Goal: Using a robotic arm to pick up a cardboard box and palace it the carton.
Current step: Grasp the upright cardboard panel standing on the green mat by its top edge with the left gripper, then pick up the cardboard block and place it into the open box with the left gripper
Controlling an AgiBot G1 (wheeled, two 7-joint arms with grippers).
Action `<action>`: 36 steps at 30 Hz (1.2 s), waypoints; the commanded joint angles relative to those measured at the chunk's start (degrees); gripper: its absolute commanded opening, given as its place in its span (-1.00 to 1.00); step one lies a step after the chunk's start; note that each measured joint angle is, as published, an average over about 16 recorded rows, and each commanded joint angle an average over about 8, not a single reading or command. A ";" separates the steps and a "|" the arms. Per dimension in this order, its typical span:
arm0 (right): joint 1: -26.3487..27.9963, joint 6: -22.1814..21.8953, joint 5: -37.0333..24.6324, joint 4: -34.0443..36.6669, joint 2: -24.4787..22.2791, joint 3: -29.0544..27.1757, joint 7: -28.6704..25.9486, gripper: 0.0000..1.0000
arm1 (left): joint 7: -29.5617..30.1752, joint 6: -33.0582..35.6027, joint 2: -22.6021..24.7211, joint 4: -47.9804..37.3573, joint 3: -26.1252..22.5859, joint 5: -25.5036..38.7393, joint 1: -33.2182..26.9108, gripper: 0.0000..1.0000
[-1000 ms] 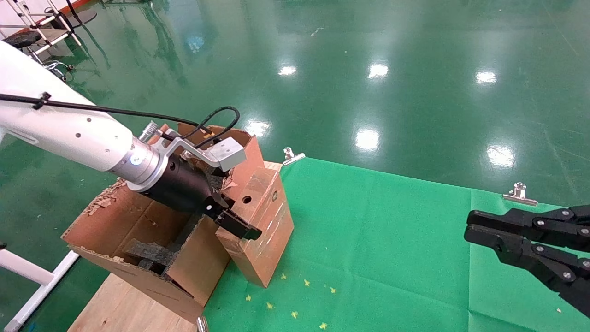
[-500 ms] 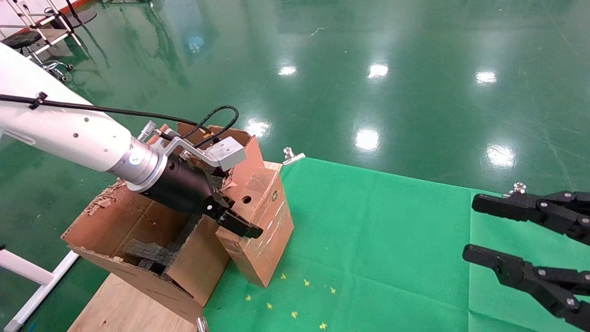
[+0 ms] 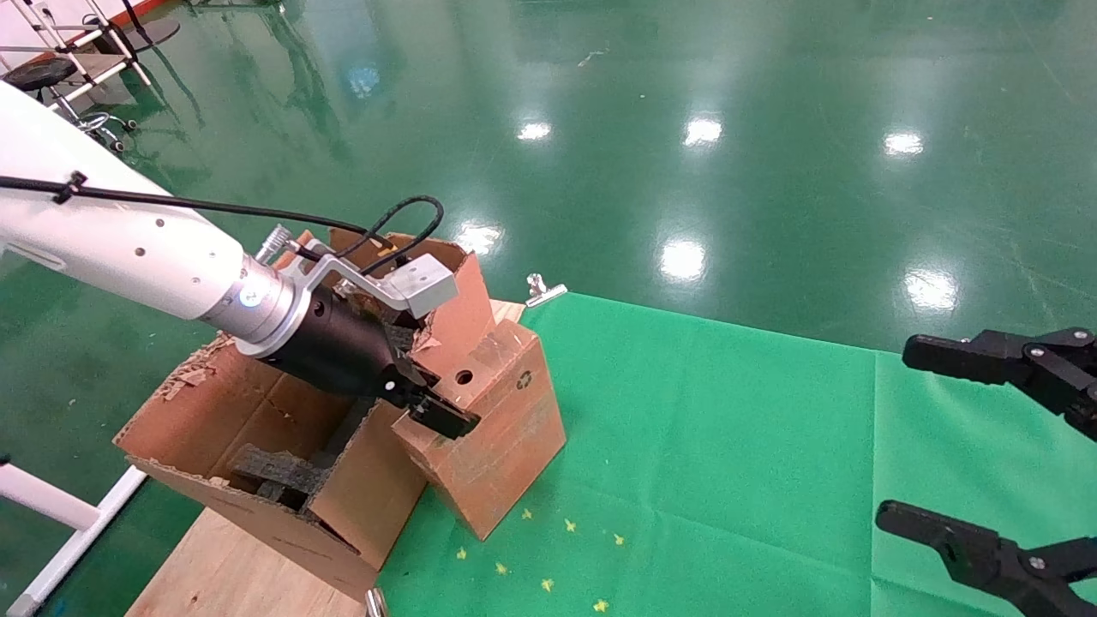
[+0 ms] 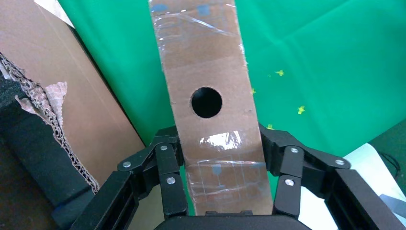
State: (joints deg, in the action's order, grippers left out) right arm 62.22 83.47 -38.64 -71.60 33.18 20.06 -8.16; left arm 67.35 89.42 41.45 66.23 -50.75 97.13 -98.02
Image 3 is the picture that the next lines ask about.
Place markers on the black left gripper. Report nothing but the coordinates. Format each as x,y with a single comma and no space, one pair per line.
343,347

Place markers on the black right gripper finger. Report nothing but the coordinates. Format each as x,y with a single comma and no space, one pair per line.
951,354
968,553

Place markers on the small brown cardboard box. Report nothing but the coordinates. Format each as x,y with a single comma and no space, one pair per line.
497,437

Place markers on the large open cardboard carton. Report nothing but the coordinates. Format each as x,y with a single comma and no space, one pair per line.
257,403

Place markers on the black foam insert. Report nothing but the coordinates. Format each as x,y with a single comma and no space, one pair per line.
353,427
274,471

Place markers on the silver metal clip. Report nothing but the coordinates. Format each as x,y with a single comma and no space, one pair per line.
374,604
544,294

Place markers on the green cloth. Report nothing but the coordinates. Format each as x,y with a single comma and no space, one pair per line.
728,446

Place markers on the white pipe table leg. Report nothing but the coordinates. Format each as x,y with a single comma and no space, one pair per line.
43,499

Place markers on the black round stand base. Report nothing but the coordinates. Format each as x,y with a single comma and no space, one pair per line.
154,34

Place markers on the white pipe rack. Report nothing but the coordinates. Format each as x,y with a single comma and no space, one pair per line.
103,75

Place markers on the black round stool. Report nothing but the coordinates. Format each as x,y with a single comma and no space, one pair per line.
38,74

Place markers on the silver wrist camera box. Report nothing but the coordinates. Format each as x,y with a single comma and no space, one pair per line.
420,287

